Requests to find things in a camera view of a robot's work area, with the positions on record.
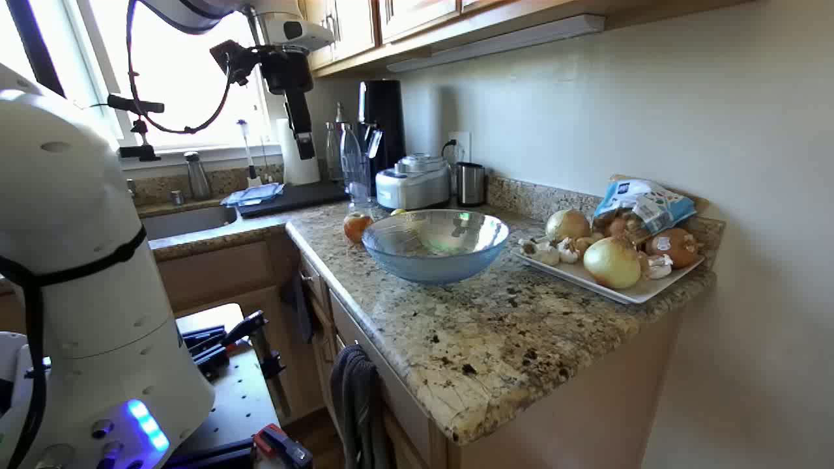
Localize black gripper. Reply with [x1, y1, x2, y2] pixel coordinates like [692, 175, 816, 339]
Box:
[258, 50, 318, 165]

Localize red yellow apple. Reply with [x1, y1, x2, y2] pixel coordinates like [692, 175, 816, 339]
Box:
[342, 210, 374, 247]

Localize clear glass bowl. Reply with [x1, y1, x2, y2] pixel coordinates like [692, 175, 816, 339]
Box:
[359, 206, 514, 286]

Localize white paper towel roll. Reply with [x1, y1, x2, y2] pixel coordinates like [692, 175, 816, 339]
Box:
[275, 114, 324, 189]

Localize glass bottle with steel cap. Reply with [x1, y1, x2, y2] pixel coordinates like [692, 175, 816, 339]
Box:
[335, 120, 372, 214]

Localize black ribbed drying mat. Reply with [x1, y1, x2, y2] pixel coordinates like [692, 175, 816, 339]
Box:
[234, 179, 348, 218]

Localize black soda maker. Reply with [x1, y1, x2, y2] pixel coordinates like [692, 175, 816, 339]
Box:
[357, 79, 407, 198]

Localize blue dish cloth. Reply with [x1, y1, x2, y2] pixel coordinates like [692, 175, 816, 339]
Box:
[219, 179, 290, 215]

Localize steel sink faucet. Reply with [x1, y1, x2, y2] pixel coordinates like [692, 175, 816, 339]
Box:
[181, 150, 217, 202]

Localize small silver kitchen appliance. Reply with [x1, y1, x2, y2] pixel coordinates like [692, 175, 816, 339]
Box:
[372, 153, 454, 214]

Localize bright kitchen window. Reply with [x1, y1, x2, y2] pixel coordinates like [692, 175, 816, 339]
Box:
[0, 0, 294, 159]

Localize kitchen sink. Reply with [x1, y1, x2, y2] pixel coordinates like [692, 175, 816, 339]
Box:
[140, 202, 243, 243]

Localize wooden upper cabinet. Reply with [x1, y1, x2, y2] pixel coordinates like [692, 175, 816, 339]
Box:
[297, 0, 759, 81]

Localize wooden cabinet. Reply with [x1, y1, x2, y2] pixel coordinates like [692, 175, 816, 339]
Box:
[151, 228, 454, 469]
[297, 0, 759, 81]

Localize wooden lower cabinet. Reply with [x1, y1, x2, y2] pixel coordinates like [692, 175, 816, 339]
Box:
[151, 228, 454, 469]

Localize stainless steel canister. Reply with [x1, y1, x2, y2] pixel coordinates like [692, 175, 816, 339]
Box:
[454, 159, 490, 209]

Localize dark hanging cloth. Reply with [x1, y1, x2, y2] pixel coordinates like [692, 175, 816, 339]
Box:
[281, 267, 321, 347]

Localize white under-cabinet light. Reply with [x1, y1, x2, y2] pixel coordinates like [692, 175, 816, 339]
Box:
[385, 9, 608, 76]

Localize white garlic bulb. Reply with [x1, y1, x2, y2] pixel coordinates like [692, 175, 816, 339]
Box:
[644, 253, 677, 280]
[531, 237, 579, 267]

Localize black perforated robot table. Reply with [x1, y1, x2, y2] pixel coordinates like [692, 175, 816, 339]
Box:
[165, 299, 294, 469]

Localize grey hanging towel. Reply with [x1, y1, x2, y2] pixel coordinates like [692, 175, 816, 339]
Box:
[327, 342, 395, 469]

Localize red black clamp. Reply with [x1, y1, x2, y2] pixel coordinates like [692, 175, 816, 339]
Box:
[249, 421, 316, 469]

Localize brown onion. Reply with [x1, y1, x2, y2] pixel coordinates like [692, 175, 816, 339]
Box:
[605, 210, 651, 249]
[645, 227, 704, 270]

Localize blue white plastic bag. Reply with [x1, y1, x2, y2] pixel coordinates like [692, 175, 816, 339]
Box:
[592, 178, 699, 237]

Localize white rectangular plate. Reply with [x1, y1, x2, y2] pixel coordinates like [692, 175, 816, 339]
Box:
[518, 232, 709, 307]

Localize white wall outlet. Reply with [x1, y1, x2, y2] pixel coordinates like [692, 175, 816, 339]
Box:
[449, 128, 475, 165]

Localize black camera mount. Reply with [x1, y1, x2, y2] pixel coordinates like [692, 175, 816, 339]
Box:
[103, 89, 166, 165]

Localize black velcro strap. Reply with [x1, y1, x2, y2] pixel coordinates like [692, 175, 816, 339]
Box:
[0, 227, 151, 292]

